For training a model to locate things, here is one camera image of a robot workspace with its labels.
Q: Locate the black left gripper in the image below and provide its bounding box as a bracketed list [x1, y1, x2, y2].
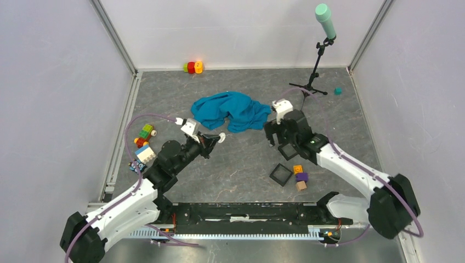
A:
[173, 131, 220, 174]

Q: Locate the small white brooch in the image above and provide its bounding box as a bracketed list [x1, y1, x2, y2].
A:
[218, 133, 226, 144]

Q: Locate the black square frame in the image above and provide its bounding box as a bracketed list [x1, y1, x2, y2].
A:
[269, 163, 293, 187]
[277, 144, 298, 161]

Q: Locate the teal blue cloth garment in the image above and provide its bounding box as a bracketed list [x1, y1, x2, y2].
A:
[190, 92, 271, 133]

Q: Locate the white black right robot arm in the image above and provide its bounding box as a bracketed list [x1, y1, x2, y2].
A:
[264, 110, 424, 239]

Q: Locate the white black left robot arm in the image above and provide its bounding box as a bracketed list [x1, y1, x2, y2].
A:
[60, 133, 226, 262]

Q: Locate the orange toy block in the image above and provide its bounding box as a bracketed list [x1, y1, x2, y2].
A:
[293, 165, 303, 174]

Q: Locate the black tripod microphone stand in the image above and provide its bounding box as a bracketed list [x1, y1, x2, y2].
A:
[289, 37, 336, 95]

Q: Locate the purple toy block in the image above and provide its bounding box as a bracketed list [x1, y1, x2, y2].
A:
[295, 172, 309, 183]

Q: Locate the tan wooden cube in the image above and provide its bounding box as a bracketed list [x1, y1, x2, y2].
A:
[296, 181, 307, 191]

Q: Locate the colourful toy block train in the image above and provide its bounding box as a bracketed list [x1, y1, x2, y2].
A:
[134, 124, 157, 148]

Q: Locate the green red orange toy stack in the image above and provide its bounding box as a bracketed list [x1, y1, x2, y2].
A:
[183, 61, 204, 74]

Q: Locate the mint green microphone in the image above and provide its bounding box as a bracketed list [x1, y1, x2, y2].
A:
[315, 3, 337, 39]

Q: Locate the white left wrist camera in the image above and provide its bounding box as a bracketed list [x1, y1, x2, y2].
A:
[175, 117, 200, 143]

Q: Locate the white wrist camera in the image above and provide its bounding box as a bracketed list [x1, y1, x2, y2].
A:
[175, 117, 200, 143]
[271, 99, 293, 125]

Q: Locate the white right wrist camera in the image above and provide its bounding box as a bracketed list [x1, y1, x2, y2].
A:
[271, 99, 293, 125]

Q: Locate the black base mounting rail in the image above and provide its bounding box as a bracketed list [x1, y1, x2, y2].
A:
[155, 202, 353, 235]

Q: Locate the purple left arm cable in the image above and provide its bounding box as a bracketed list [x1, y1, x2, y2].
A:
[64, 113, 201, 263]

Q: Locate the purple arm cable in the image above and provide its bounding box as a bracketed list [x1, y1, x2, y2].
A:
[276, 87, 424, 248]
[64, 113, 201, 263]

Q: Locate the white slotted cable duct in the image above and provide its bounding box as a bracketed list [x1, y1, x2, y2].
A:
[126, 226, 324, 241]

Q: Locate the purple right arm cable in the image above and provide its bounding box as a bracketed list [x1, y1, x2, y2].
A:
[276, 87, 424, 248]

